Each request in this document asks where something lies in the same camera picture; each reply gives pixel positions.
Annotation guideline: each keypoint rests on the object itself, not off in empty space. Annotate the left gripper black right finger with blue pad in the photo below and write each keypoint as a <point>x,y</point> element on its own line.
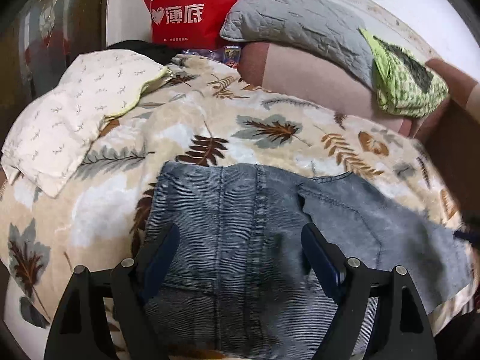
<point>401,329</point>

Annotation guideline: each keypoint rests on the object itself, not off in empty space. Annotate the red shopping bag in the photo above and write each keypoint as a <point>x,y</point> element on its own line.
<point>188,24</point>

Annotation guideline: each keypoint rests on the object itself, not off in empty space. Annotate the green patterned folded cloth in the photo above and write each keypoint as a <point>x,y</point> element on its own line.
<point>404,86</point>

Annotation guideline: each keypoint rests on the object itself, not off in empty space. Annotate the leaf pattern fleece blanket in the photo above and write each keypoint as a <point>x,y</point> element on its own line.
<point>204,115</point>

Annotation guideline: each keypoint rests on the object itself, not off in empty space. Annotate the black garment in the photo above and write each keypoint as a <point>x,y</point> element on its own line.
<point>161,54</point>

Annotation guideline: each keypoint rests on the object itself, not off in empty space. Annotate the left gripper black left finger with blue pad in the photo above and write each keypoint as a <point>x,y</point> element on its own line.
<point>80,329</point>

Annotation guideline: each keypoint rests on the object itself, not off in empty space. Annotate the blue snack packet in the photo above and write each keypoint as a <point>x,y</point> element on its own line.
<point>229,55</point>

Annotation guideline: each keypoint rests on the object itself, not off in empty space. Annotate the pink brown bolster blanket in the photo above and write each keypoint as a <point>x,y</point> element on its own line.
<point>294,72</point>

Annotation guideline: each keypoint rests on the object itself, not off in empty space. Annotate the grey denim pants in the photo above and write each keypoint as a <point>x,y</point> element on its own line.
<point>239,283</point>

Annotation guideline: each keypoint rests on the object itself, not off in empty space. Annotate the white patterned pillow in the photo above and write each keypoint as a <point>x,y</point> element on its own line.
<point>53,134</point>

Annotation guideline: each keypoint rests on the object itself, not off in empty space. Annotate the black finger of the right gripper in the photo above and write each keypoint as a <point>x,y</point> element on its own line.
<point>469,230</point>

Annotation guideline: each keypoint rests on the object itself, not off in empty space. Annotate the grey quilted pillow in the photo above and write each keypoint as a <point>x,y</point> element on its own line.
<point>319,27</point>

